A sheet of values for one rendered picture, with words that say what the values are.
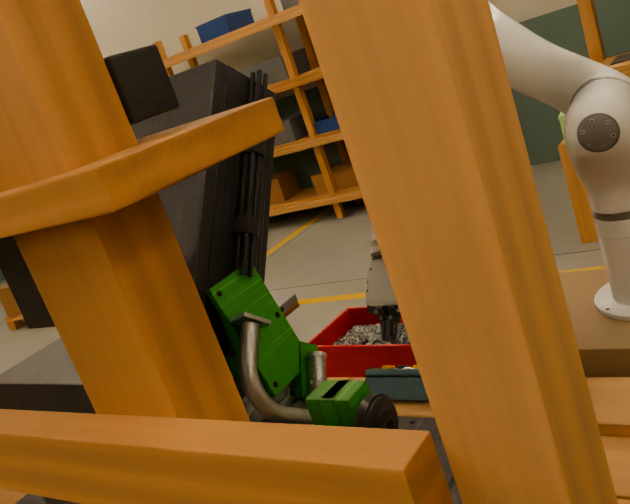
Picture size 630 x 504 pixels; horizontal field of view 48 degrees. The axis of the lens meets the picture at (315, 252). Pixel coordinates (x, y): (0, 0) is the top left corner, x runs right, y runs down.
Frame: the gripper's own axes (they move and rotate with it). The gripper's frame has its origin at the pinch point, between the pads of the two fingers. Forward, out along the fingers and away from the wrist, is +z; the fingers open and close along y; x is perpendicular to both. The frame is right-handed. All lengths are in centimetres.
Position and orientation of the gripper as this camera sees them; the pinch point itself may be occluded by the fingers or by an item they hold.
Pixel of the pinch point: (388, 331)
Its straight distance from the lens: 148.3
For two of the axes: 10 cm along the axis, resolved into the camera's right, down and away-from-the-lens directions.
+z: -0.4, 9.7, -2.3
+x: -6.2, -2.0, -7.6
